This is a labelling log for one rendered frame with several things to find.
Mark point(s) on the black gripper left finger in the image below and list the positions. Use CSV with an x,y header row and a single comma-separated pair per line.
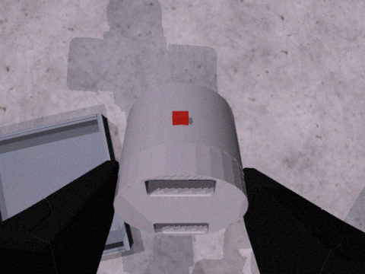
x,y
65,233

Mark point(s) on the grey round filter cartridge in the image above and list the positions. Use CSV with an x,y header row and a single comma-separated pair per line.
x,y
181,171

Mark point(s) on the grey square tray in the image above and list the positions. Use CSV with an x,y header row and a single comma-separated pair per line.
x,y
36,162

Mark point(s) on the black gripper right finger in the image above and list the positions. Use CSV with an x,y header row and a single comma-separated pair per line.
x,y
290,235

